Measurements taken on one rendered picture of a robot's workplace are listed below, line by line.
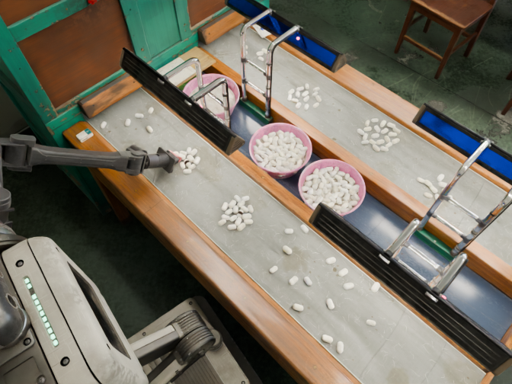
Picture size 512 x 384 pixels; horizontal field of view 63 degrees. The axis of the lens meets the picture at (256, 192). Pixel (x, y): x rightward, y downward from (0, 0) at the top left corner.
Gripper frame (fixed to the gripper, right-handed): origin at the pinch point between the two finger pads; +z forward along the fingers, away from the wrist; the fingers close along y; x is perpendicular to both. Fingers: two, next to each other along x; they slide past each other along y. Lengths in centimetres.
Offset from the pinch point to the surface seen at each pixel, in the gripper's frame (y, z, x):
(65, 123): 48, -20, 13
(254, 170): -26.8, 13.0, -11.8
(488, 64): -47, 238, -104
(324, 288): -79, 1, 2
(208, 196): -21.3, -1.4, 3.8
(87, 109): 43.4, -15.4, 2.8
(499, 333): -132, 30, -14
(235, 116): 6.2, 34.2, -18.2
